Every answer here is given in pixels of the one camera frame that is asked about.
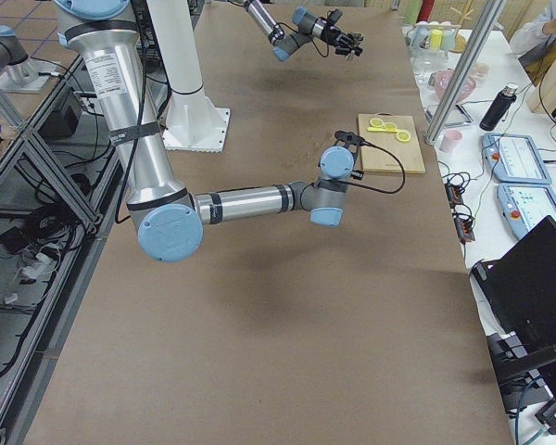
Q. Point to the wooden block stand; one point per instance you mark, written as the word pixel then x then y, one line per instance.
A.
pixel 543 99

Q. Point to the lemon slice middle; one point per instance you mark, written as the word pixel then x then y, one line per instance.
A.
pixel 390 126

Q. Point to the wooden cutting board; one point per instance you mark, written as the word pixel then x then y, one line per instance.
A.
pixel 408 153

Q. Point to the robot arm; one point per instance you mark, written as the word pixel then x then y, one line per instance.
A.
pixel 307 28
pixel 169 220

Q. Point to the pink plastic cup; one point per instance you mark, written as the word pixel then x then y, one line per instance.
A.
pixel 451 138

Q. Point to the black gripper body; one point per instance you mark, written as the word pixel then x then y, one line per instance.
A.
pixel 354 159
pixel 332 38

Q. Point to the aluminium frame post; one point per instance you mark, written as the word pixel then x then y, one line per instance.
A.
pixel 475 44

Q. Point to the lemon slice near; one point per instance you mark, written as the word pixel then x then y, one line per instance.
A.
pixel 403 136

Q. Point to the black laptop monitor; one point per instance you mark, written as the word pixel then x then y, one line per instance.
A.
pixel 520 287

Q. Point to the person in grey jacket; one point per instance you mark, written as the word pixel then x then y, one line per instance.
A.
pixel 535 43

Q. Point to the teach pendant near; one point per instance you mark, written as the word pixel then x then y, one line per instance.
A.
pixel 525 205

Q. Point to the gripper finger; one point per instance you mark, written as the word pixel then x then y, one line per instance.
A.
pixel 348 50
pixel 356 36

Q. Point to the lemon slice far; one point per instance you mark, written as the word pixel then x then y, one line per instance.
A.
pixel 376 123

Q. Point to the teach pendant far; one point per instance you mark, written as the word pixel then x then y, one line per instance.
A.
pixel 514 158

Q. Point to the black thermos bottle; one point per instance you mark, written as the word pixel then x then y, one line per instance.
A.
pixel 499 106

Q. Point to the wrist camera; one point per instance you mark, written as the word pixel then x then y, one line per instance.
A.
pixel 334 16
pixel 348 138

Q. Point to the lemon slice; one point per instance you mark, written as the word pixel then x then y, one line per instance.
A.
pixel 376 123
pixel 403 136
pixel 390 126

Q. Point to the teach pendant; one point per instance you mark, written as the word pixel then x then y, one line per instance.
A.
pixel 514 158
pixel 525 205

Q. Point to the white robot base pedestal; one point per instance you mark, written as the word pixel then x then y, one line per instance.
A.
pixel 192 122

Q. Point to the yellow plastic knife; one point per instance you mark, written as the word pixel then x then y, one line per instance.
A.
pixel 372 129

